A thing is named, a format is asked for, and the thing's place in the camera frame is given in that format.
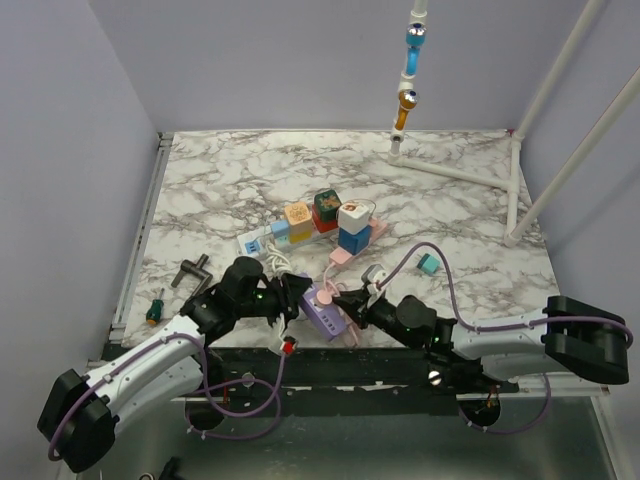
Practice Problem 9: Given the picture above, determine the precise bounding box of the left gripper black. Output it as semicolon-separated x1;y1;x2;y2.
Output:
236;275;312;333

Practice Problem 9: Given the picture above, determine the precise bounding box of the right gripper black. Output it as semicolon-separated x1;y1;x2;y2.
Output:
336;284;418;348

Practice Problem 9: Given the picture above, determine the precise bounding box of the pink round plug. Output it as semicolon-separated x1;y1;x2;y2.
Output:
316;290;333;306

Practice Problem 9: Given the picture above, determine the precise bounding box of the purple USB power strip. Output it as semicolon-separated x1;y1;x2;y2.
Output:
299;282;348;342

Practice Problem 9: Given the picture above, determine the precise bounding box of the pink power strip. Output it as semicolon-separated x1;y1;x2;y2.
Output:
329;218;388;267

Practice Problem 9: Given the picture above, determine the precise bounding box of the yellow cube socket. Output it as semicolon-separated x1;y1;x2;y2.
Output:
289;229;313;244

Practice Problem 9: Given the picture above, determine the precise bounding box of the white power strip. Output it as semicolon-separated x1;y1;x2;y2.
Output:
236;222;338;259

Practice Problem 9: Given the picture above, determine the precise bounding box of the light blue plug adapter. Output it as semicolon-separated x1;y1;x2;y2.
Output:
270;219;290;247

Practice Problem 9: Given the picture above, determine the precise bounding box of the beige cube socket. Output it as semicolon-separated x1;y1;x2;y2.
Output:
284;201;312;235

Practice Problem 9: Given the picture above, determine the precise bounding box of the teal plug adapter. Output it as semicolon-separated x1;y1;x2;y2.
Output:
416;254;441;276

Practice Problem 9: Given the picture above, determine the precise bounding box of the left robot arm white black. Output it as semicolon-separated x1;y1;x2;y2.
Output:
37;256;312;473

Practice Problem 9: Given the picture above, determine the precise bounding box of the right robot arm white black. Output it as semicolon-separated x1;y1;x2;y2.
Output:
334;288;632;393

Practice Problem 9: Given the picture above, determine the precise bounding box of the blue cube socket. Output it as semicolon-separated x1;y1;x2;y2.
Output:
338;223;372;256

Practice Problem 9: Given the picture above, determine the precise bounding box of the red cube socket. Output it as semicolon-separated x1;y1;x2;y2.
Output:
312;210;338;234

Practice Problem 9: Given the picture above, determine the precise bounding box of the white tiger cube socket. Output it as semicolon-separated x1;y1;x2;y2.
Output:
336;199;376;235

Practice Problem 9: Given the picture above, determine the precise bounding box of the dark green cube socket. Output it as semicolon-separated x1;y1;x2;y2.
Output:
314;189;342;223

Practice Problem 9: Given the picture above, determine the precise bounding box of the blue orange pipe stand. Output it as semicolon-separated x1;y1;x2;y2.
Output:
390;0;428;157

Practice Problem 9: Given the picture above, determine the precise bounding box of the white coiled power cable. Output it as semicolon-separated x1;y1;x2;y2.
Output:
264;242;296;279

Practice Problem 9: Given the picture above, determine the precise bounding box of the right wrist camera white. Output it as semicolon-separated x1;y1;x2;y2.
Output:
361;264;388;302

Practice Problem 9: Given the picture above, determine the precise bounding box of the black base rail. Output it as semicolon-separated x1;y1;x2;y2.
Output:
120;348;504;435

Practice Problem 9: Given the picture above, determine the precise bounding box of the grey metal crank handle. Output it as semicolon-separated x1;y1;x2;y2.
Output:
171;253;215;301

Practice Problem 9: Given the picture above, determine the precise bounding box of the green handled screwdriver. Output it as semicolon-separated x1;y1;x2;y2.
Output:
145;288;165;325

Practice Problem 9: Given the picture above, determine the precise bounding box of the white PVC pipe frame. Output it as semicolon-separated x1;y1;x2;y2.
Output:
388;1;639;247

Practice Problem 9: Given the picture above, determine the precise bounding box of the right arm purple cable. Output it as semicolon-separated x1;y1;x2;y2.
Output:
374;242;635;436

